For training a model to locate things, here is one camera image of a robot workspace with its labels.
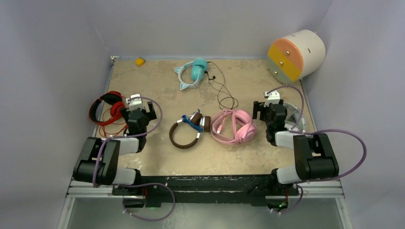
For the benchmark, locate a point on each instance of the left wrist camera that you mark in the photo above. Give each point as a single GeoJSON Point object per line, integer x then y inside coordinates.
{"type": "Point", "coordinates": [135, 102]}

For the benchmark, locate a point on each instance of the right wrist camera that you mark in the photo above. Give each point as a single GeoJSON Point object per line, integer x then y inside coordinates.
{"type": "Point", "coordinates": [272, 97]}

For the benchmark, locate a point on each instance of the small yellow block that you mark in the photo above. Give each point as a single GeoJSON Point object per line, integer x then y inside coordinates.
{"type": "Point", "coordinates": [139, 61]}

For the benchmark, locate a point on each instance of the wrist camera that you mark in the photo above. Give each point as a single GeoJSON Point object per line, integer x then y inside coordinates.
{"type": "Point", "coordinates": [135, 102]}
{"type": "Point", "coordinates": [272, 97]}

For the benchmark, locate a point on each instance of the brown silver headphones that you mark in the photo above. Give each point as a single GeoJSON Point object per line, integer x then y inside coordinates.
{"type": "Point", "coordinates": [184, 136]}

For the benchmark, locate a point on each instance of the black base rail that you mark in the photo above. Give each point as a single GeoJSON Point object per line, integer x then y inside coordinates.
{"type": "Point", "coordinates": [257, 190]}

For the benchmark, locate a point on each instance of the teal cat ear headphones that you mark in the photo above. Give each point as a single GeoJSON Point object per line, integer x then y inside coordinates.
{"type": "Point", "coordinates": [199, 70]}

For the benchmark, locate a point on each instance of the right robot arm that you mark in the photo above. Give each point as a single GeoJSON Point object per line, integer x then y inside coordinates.
{"type": "Point", "coordinates": [314, 157]}

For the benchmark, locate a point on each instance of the white grey headphones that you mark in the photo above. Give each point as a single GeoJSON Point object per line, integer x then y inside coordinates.
{"type": "Point", "coordinates": [293, 116]}

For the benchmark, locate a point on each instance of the round pastel drawer cabinet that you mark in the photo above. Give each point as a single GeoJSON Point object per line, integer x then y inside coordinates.
{"type": "Point", "coordinates": [295, 56]}

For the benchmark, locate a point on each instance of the pink headphones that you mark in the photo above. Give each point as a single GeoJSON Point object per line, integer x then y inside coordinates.
{"type": "Point", "coordinates": [243, 127]}

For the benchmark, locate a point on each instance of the aluminium frame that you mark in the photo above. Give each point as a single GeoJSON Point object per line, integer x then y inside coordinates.
{"type": "Point", "coordinates": [215, 159]}

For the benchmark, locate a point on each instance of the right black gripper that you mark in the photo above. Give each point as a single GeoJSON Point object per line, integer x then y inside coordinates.
{"type": "Point", "coordinates": [256, 106]}

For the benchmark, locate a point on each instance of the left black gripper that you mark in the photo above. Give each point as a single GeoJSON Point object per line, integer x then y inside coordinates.
{"type": "Point", "coordinates": [147, 117]}

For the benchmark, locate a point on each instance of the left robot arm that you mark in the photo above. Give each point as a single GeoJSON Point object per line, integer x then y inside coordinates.
{"type": "Point", "coordinates": [98, 160]}

